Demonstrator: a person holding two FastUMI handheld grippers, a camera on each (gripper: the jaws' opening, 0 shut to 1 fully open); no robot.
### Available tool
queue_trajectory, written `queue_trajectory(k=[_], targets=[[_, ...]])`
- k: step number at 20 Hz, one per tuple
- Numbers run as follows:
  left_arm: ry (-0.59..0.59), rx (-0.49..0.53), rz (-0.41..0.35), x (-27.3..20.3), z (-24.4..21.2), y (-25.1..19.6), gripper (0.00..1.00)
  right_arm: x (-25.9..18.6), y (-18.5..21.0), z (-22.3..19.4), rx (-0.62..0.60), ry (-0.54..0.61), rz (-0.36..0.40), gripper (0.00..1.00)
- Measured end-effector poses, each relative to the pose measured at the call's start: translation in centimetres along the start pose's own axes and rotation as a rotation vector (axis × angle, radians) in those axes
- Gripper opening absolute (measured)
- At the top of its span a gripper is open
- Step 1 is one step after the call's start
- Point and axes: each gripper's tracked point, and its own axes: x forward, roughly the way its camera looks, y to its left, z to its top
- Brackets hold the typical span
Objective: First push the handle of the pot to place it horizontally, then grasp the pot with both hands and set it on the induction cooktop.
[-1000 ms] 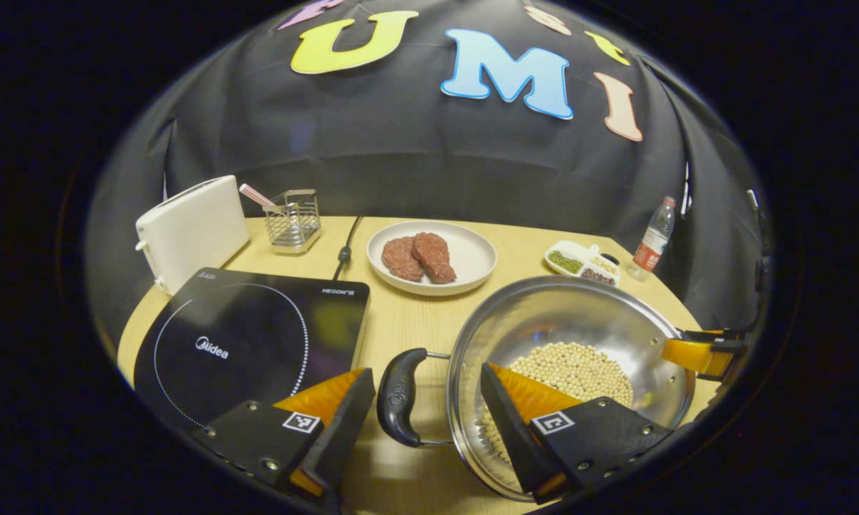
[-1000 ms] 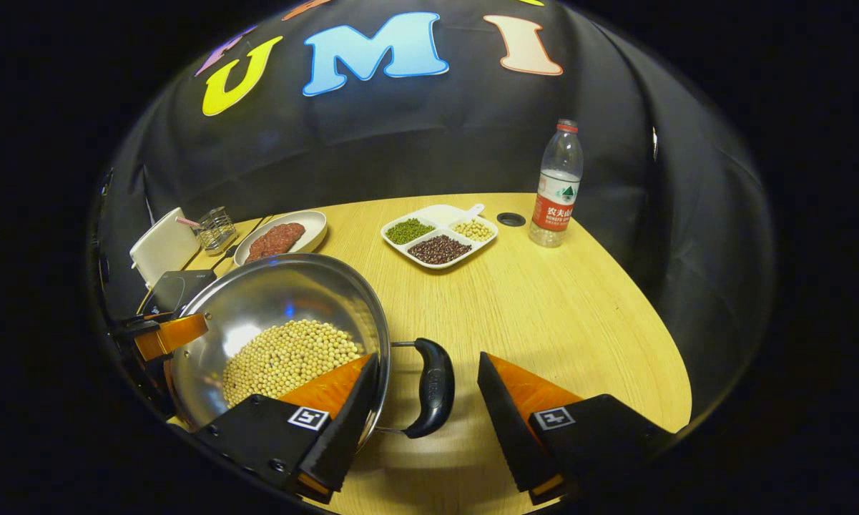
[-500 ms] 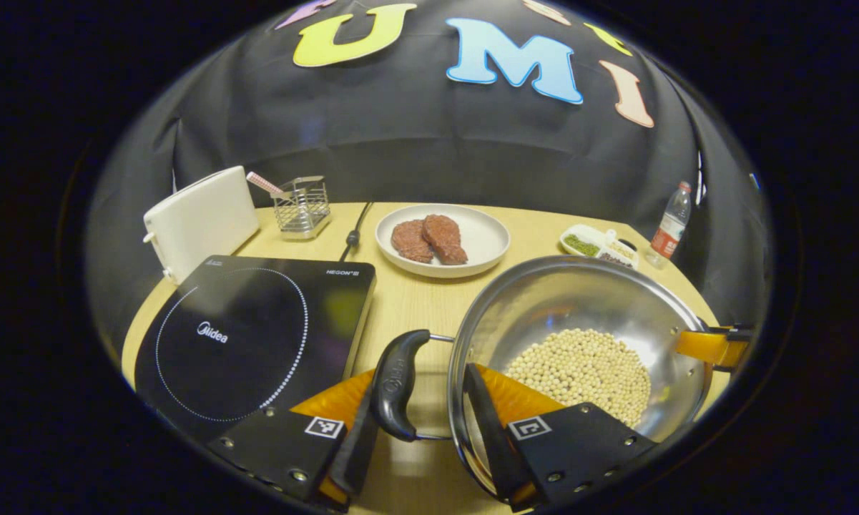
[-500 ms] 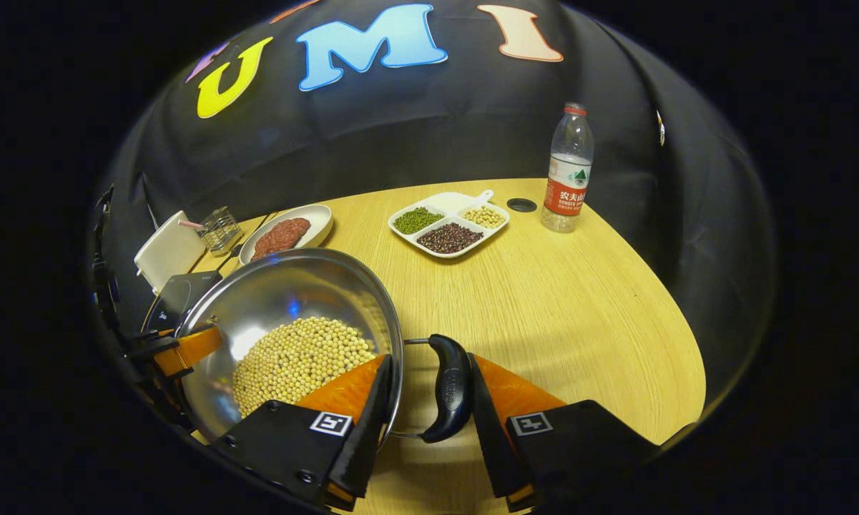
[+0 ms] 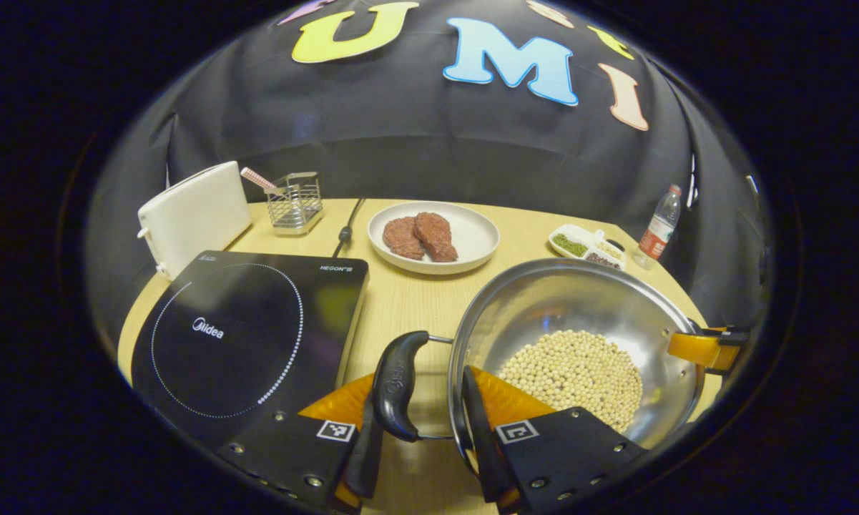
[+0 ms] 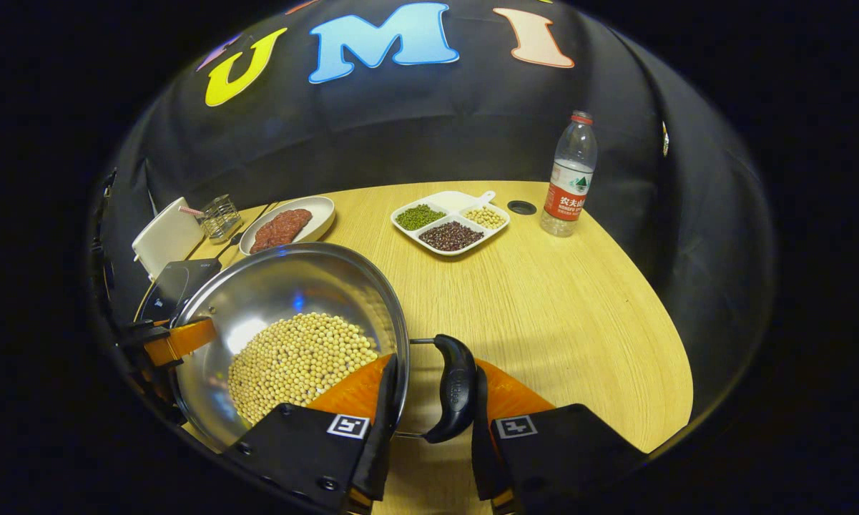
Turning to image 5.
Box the pile of soybeans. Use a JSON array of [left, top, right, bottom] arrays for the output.
[[497, 329, 644, 433]]

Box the clear water bottle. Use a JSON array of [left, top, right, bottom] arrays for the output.
[[633, 185, 683, 270]]

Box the black power cable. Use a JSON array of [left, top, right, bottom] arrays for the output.
[[331, 198, 366, 258]]

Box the white divided bean dish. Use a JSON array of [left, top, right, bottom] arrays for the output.
[[548, 224, 627, 271]]

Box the white toaster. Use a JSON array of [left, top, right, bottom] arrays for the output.
[[137, 161, 252, 281]]

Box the stainless steel pot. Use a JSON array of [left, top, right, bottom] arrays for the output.
[[372, 257, 709, 476]]

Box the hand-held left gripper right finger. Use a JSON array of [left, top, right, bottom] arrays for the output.
[[461, 365, 648, 514]]

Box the metal wire basket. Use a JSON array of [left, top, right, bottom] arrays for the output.
[[265, 172, 324, 236]]

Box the black induction cooktop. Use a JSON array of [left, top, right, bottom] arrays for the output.
[[130, 250, 370, 448]]

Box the pink striped straw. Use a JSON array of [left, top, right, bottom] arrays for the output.
[[240, 167, 287, 195]]

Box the white round plate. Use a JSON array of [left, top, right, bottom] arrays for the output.
[[367, 201, 501, 276]]

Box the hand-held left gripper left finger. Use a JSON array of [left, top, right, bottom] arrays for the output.
[[215, 372, 386, 512]]

